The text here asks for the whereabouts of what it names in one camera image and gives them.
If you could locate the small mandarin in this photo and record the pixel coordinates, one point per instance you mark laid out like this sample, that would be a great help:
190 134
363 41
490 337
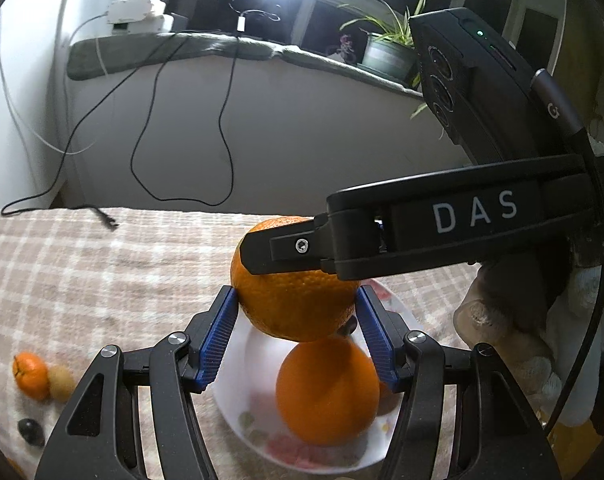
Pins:
388 400

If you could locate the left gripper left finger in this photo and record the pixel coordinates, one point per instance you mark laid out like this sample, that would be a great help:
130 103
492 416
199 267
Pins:
98 434

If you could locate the large oval orange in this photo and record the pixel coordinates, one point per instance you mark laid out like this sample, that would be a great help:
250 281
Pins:
327 391

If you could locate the small brown longan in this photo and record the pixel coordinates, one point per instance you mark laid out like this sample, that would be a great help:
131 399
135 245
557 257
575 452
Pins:
61 383

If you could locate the white power strip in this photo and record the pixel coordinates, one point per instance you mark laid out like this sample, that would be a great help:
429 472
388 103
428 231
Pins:
140 16

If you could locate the gloved right hand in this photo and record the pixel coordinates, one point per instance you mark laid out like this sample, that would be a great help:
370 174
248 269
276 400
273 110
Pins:
536 317

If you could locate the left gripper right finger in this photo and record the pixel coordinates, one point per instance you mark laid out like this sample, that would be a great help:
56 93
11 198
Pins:
496 434

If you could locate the floral white plate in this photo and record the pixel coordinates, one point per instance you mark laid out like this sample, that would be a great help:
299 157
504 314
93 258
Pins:
245 394

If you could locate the dark plum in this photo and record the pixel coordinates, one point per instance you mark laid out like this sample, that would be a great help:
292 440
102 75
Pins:
348 327
31 431

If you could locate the potted spider plant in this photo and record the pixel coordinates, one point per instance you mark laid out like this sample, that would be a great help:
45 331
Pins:
390 49

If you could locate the mandarin with stem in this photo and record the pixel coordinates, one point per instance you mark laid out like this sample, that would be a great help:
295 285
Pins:
30 373

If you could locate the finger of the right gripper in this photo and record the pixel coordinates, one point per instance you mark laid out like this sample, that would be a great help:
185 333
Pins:
296 247

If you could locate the large round orange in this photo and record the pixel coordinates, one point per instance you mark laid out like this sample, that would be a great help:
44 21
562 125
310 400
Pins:
299 306

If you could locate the grey sill cloth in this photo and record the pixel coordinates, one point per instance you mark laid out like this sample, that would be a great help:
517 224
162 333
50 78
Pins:
91 58

